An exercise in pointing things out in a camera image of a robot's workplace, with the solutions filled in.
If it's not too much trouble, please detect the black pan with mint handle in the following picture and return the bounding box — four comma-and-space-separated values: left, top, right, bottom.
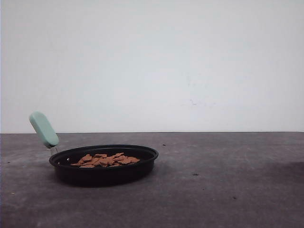
29, 112, 159, 187

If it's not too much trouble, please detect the brown beef cubes pile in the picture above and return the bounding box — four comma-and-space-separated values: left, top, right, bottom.
70, 152, 141, 168

